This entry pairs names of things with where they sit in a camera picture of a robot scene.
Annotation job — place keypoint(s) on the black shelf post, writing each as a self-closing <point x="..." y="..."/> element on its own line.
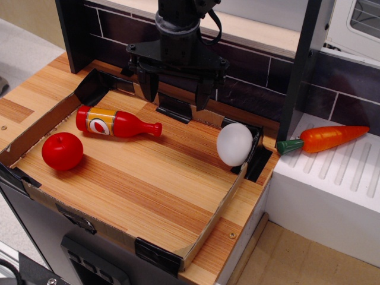
<point x="312" y="37"/>
<point x="73" y="18"/>

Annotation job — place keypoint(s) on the red toy apple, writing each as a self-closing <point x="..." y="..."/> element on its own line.
<point x="62" y="151"/>

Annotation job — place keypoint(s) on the black right shelf post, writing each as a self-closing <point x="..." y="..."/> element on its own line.
<point x="312" y="37"/>

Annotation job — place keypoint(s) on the black oven control panel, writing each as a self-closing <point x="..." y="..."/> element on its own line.
<point x="90" y="267"/>

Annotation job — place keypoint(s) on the black left shelf post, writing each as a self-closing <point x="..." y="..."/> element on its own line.
<point x="73" y="18"/>

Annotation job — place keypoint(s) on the orange toy carrot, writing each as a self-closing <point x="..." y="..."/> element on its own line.
<point x="323" y="138"/>

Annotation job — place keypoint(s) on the red hot sauce bottle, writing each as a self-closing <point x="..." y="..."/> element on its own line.
<point x="114" y="123"/>

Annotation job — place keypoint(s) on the white grooved sink drainboard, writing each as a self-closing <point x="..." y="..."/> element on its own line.
<point x="331" y="197"/>

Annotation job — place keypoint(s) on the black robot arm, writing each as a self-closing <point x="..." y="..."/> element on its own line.
<point x="199" y="8"/>

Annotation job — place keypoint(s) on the white appliance with wire rack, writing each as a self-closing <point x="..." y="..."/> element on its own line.
<point x="354" y="28"/>

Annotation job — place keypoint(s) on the white toy egg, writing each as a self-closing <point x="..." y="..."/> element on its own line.
<point x="234" y="144"/>

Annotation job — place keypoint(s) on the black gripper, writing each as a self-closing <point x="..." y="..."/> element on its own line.
<point x="180" y="51"/>

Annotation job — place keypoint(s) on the cardboard fence with black tape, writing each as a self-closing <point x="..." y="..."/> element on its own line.
<point x="148" y="205"/>

